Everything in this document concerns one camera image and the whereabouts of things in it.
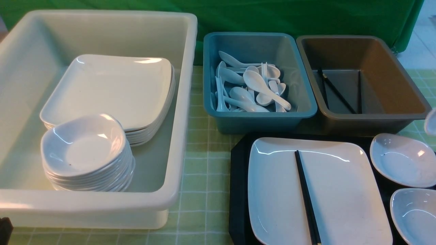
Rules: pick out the black chopstick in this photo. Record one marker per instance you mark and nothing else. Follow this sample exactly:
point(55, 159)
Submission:
point(321, 75)
point(312, 224)
point(337, 93)

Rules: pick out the stack of white bowls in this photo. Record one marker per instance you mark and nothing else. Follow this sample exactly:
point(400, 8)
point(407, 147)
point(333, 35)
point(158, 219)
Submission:
point(89, 153)

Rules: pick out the white spoon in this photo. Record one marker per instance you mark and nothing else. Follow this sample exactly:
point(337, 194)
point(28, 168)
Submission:
point(430, 123)
point(240, 97)
point(255, 82)
point(230, 60)

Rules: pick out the black serving tray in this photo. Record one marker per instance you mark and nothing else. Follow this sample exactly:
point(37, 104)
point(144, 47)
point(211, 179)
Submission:
point(240, 228)

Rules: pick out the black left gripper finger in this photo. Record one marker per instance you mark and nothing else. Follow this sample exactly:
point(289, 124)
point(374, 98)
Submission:
point(6, 229)

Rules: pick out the green backdrop cloth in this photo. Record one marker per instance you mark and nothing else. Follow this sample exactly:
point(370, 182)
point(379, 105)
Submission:
point(390, 20)

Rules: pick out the teal plastic bin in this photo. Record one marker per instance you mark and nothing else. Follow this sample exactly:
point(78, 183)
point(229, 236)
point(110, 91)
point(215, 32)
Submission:
point(281, 68)

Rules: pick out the white spoon front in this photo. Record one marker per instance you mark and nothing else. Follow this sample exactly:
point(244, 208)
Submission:
point(240, 97)

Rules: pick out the stack of white square plates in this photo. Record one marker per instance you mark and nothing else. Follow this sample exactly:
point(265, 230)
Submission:
point(137, 92)

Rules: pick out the large white plastic tub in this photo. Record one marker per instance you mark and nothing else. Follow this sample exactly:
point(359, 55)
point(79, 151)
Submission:
point(34, 56)

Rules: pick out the white bowl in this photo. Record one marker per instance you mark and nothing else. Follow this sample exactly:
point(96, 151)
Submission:
point(413, 211)
point(404, 160)

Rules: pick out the brown plastic bin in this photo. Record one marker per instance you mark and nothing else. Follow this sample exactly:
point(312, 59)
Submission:
point(371, 79)

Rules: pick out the white rectangular rice plate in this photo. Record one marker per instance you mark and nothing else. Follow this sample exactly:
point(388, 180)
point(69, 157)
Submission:
point(343, 190)

